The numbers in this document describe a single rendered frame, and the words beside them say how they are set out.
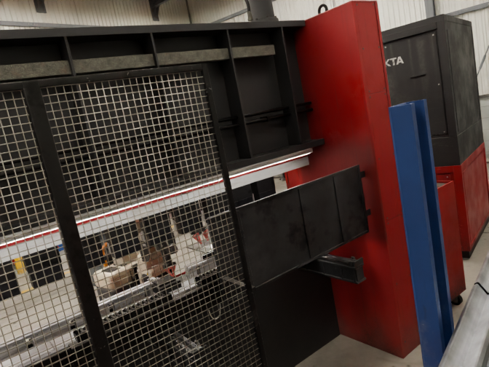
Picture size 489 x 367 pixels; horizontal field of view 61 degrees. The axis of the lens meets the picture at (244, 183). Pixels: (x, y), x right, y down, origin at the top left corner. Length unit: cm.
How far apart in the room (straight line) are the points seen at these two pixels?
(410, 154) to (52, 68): 179
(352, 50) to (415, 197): 222
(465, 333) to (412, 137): 23
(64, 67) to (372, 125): 173
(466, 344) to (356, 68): 224
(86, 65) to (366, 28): 161
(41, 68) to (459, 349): 188
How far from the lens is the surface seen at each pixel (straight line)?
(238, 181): 262
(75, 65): 211
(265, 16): 277
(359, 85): 266
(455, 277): 361
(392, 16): 944
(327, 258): 255
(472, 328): 58
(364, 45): 270
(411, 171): 48
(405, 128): 48
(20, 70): 205
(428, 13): 904
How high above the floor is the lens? 177
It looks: 9 degrees down
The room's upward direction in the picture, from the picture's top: 11 degrees counter-clockwise
